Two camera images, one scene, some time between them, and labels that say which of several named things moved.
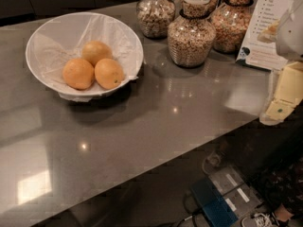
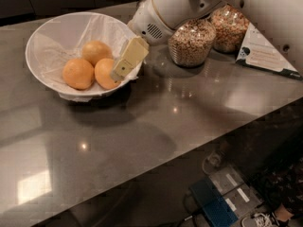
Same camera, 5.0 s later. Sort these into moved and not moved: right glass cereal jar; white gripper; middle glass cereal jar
Moved: white gripper
Not moved: right glass cereal jar; middle glass cereal jar
